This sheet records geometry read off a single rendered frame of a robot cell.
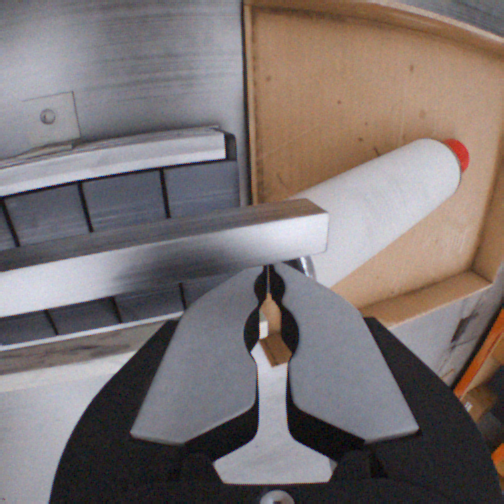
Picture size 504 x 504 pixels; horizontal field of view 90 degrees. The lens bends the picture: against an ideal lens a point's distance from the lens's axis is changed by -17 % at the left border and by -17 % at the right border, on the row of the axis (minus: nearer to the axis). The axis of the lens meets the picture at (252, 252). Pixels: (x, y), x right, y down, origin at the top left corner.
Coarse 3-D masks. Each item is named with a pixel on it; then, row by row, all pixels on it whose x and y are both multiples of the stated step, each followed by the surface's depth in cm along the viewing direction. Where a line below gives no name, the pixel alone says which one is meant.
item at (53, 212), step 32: (224, 160) 15; (32, 192) 12; (64, 192) 12; (96, 192) 13; (128, 192) 13; (160, 192) 14; (192, 192) 14; (224, 192) 15; (0, 224) 12; (32, 224) 12; (64, 224) 13; (96, 224) 14; (128, 224) 14; (160, 288) 16; (192, 288) 17; (0, 320) 14; (32, 320) 14; (64, 320) 15; (96, 320) 16; (128, 320) 16
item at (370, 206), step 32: (384, 160) 17; (416, 160) 17; (448, 160) 18; (320, 192) 15; (352, 192) 15; (384, 192) 15; (416, 192) 16; (448, 192) 19; (352, 224) 14; (384, 224) 15; (320, 256) 13; (352, 256) 14
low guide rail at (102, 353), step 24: (96, 336) 14; (120, 336) 14; (144, 336) 14; (264, 336) 15; (0, 360) 12; (24, 360) 12; (48, 360) 13; (72, 360) 13; (96, 360) 13; (120, 360) 13; (0, 384) 12; (24, 384) 12; (48, 384) 13
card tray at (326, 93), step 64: (256, 0) 14; (320, 0) 14; (384, 0) 14; (256, 64) 17; (320, 64) 18; (384, 64) 19; (448, 64) 20; (256, 128) 18; (320, 128) 20; (384, 128) 21; (448, 128) 23; (256, 192) 20; (384, 256) 28; (448, 256) 31; (384, 320) 28
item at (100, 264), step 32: (160, 224) 7; (192, 224) 7; (224, 224) 7; (256, 224) 7; (288, 224) 7; (320, 224) 8; (0, 256) 6; (32, 256) 6; (64, 256) 6; (96, 256) 6; (128, 256) 6; (160, 256) 7; (192, 256) 7; (224, 256) 7; (256, 256) 7; (288, 256) 8; (0, 288) 6; (32, 288) 6; (64, 288) 6; (96, 288) 6; (128, 288) 7
